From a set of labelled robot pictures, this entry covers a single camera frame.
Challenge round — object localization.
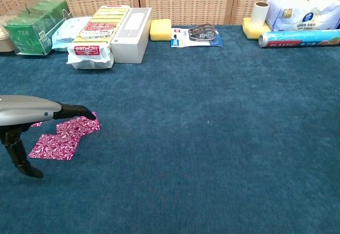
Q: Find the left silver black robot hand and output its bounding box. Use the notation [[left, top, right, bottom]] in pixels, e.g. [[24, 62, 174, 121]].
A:
[[0, 95, 97, 179]]

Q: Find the beige lunch box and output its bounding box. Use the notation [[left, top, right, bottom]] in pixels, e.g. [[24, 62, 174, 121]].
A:
[[0, 28, 15, 53]]

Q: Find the green tea bag box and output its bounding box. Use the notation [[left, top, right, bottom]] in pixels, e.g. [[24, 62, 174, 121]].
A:
[[2, 0, 74, 56]]

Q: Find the light blue wet wipes pack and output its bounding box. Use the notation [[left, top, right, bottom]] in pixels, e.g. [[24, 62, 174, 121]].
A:
[[51, 15, 93, 52]]

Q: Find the yellow green sponge multipack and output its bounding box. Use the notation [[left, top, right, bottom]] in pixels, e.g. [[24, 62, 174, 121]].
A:
[[66, 4, 131, 70]]

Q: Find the white power strip box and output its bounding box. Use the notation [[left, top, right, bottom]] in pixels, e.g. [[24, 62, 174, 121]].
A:
[[110, 7, 153, 64]]

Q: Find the yellow sponge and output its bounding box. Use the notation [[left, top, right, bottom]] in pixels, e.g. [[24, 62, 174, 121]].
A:
[[149, 18, 173, 43], [242, 17, 271, 41]]

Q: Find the correction tape blister pack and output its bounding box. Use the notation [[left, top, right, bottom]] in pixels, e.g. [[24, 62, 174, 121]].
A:
[[171, 23, 224, 48]]

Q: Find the dark blue felt table mat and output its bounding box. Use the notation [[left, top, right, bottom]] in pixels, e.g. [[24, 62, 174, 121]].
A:
[[0, 24, 340, 234]]

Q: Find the wooden woven folding screen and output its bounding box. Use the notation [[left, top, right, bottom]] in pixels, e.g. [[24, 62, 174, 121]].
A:
[[0, 0, 340, 27]]

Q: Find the white paper roll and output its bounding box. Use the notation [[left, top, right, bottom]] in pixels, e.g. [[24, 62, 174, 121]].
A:
[[251, 2, 270, 29]]

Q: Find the blue plastic wrap roll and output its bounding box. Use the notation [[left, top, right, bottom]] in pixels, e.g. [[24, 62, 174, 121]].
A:
[[258, 29, 340, 49]]

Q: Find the white blue tissue pack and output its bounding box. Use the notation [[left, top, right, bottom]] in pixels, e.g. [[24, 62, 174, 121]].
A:
[[265, 0, 340, 32]]

